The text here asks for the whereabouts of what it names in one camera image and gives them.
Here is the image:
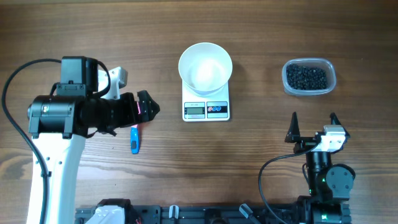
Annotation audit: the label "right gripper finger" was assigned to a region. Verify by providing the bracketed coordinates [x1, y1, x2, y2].
[284, 112, 301, 143]
[330, 113, 350, 138]

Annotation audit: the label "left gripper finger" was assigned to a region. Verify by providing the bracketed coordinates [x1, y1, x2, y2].
[138, 101, 160, 123]
[137, 90, 155, 108]

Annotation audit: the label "pink scoop blue handle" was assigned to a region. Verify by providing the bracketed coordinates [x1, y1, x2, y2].
[129, 101, 143, 155]

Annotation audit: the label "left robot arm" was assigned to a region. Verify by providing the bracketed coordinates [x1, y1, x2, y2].
[27, 56, 160, 223]

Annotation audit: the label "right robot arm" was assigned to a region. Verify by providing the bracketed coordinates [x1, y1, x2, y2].
[285, 112, 356, 224]

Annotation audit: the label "white digital kitchen scale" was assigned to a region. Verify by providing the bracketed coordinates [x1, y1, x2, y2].
[182, 83, 230, 122]

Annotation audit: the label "white bowl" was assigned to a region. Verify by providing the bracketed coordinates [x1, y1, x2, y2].
[178, 42, 233, 95]

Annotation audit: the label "clear plastic container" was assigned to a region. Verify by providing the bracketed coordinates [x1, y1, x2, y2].
[282, 58, 336, 96]

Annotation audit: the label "black beans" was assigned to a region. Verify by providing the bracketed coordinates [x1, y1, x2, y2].
[286, 63, 327, 90]

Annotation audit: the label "right black cable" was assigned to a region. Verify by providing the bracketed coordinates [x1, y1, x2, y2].
[257, 141, 321, 224]

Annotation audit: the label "black cable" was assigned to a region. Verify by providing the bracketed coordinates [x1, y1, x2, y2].
[1, 58, 63, 224]
[257, 141, 321, 224]

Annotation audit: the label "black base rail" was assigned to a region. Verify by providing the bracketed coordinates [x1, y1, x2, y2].
[74, 203, 352, 224]

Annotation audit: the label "left black cable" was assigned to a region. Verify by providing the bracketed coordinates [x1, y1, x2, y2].
[1, 58, 63, 224]

